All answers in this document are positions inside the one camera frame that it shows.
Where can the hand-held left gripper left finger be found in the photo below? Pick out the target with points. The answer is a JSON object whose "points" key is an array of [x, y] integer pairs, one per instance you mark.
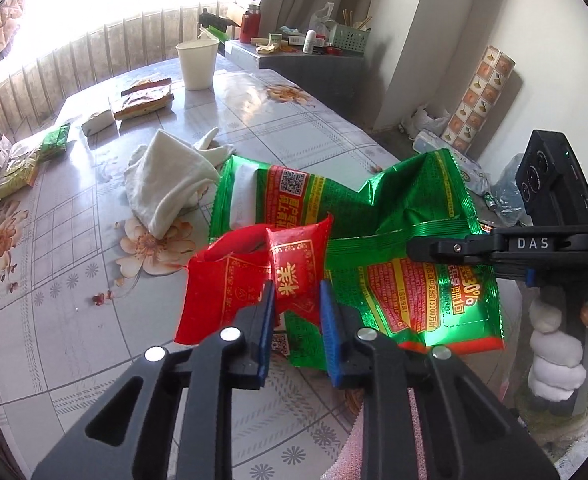
{"points": [[266, 330]]}

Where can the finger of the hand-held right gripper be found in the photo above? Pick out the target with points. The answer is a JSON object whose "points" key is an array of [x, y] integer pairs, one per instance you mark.
{"points": [[449, 250]]}

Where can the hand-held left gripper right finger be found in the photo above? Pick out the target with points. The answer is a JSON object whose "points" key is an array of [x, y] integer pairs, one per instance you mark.
{"points": [[330, 330]]}

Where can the green red snack bag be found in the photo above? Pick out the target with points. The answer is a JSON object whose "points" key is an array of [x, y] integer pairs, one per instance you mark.
{"points": [[399, 240]]}

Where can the person's right hand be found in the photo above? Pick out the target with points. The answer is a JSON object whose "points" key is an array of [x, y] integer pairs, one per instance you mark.
{"points": [[554, 360]]}

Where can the green drink can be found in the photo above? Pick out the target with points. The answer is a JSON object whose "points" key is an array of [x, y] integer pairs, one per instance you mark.
{"points": [[490, 202]]}

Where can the clear blue water jug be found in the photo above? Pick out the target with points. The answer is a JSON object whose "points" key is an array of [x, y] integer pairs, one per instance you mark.
{"points": [[506, 190]]}

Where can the pink sponge cloth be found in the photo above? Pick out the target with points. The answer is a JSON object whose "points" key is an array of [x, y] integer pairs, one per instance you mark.
{"points": [[354, 450]]}

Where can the white plastic bag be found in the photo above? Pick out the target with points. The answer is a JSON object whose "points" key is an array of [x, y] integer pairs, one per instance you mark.
{"points": [[321, 20], [426, 122]]}

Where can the patterned roll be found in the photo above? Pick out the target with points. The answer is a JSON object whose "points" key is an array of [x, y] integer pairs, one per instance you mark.
{"points": [[479, 95]]}

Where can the white cloth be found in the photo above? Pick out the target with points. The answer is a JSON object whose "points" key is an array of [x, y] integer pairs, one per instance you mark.
{"points": [[168, 180]]}

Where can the grey cabinet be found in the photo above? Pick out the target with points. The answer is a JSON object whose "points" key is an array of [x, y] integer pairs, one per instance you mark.
{"points": [[314, 85]]}

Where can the green plastic basket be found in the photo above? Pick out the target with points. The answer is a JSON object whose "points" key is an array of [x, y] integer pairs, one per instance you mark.
{"points": [[350, 41]]}

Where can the white roll-on bottle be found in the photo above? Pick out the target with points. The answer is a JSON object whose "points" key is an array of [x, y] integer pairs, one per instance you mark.
{"points": [[310, 42]]}

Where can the large brown snack packet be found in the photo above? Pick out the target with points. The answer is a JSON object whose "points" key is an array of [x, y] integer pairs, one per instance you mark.
{"points": [[141, 105]]}

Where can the white paper cup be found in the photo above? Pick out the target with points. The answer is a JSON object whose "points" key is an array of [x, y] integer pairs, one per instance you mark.
{"points": [[196, 67]]}

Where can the green snack packet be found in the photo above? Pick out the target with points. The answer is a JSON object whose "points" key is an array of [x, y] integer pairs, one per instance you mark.
{"points": [[54, 142]]}

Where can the yellow-green snack packet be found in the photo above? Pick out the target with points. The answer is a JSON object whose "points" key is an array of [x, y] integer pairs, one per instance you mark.
{"points": [[16, 175]]}

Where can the red thermos bottle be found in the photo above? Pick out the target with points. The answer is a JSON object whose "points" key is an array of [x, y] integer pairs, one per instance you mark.
{"points": [[250, 25]]}

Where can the green flat box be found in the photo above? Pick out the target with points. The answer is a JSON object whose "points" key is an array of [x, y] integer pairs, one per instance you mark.
{"points": [[213, 34]]}

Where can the black tool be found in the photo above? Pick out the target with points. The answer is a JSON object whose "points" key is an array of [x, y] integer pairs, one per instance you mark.
{"points": [[216, 17]]}

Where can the balcony railing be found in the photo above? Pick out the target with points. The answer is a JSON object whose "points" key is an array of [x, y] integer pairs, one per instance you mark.
{"points": [[98, 55]]}

